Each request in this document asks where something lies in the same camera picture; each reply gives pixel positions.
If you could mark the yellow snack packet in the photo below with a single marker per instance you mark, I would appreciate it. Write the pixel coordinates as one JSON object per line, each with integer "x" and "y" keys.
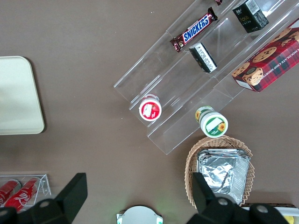
{"x": 293, "y": 219}

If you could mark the cream rectangular serving tray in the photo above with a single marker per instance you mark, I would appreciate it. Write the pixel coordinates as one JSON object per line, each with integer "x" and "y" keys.
{"x": 16, "y": 95}

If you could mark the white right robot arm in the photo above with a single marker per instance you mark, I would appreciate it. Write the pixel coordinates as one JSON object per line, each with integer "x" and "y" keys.
{"x": 140, "y": 215}

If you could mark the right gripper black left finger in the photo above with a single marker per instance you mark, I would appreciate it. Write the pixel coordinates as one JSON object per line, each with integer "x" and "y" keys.
{"x": 63, "y": 205}

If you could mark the red cola bottle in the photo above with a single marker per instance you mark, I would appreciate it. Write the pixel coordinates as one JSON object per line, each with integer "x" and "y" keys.
{"x": 7, "y": 190}
{"x": 21, "y": 196}

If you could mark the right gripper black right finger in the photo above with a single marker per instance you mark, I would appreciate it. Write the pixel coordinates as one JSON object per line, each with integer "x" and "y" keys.
{"x": 210, "y": 210}

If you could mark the clear acrylic stepped shelf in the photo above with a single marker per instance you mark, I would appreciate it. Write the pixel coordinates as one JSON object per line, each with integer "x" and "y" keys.
{"x": 177, "y": 93}

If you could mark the light wicker basket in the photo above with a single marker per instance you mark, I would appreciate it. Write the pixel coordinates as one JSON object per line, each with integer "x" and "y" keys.
{"x": 190, "y": 163}

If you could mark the green lid yogurt cup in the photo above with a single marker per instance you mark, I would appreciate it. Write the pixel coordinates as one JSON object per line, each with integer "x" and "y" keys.
{"x": 213, "y": 124}

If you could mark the stacked aluminium foil trays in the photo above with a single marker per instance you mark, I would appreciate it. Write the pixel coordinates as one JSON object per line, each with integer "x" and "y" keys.
{"x": 222, "y": 172}

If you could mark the red tartan cookie box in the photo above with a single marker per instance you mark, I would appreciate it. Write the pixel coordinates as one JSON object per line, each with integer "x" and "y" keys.
{"x": 271, "y": 60}

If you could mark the small black carton box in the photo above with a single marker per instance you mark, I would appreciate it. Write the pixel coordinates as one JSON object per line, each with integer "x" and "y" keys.
{"x": 251, "y": 16}
{"x": 203, "y": 58}

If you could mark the Snickers chocolate bar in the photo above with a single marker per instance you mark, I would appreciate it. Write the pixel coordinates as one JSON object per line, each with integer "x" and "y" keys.
{"x": 195, "y": 30}
{"x": 218, "y": 2}

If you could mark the white plastic snack bin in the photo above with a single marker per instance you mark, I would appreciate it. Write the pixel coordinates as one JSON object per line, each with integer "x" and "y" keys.
{"x": 287, "y": 210}

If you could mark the red lid yogurt cup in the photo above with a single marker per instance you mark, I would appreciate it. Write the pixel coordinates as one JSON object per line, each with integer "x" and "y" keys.
{"x": 150, "y": 109}

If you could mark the clear acrylic bottle rack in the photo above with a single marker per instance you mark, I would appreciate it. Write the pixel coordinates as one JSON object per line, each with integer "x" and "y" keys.
{"x": 45, "y": 186}

